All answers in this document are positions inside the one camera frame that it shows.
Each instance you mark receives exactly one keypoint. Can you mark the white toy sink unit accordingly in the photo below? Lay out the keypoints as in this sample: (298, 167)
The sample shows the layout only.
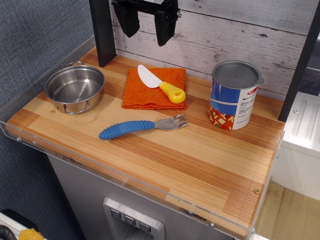
(297, 164)

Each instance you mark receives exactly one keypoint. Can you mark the yellow handled toy knife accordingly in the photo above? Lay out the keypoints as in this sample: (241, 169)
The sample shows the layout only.
(175, 95)

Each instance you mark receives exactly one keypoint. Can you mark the silver ice dispenser panel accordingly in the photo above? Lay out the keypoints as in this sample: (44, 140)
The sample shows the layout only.
(132, 221)

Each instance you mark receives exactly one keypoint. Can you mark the black right frame post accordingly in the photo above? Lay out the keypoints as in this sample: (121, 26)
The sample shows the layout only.
(303, 61)

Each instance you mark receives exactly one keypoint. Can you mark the orange folded cloth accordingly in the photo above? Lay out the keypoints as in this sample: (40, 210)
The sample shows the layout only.
(138, 96)

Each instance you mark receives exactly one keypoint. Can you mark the small steel pot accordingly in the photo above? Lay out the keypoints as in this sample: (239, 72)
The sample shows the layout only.
(76, 88)

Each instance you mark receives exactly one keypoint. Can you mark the clear acrylic counter guard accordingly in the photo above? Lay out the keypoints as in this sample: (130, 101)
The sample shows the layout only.
(216, 176)

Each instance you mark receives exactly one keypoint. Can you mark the blue handled metal fork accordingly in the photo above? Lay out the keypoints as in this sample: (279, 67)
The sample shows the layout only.
(120, 129)

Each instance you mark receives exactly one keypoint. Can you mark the yellow object bottom left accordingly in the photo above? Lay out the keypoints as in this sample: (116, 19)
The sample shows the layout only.
(30, 234)

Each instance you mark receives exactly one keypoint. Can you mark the black vertical post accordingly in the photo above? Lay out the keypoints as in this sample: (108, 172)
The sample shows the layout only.
(103, 31)

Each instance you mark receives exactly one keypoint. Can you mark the grey toy fridge cabinet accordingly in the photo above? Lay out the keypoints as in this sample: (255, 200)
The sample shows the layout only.
(86, 192)

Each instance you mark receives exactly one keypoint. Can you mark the toy soup can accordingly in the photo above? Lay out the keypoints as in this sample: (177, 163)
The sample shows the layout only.
(233, 91)

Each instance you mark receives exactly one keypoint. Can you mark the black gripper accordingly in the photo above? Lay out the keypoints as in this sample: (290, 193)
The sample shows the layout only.
(165, 14)

